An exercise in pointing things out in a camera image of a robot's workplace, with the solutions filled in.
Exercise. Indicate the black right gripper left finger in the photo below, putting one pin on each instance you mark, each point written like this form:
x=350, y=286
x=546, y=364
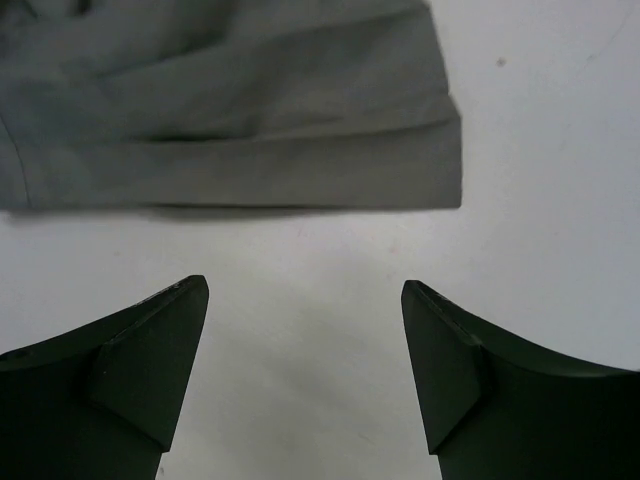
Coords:
x=103, y=401

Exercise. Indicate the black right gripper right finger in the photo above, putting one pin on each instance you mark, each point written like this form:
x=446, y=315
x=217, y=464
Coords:
x=497, y=406

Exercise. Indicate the grey pleated skirt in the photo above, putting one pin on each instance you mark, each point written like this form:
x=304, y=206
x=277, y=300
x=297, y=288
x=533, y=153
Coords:
x=275, y=104

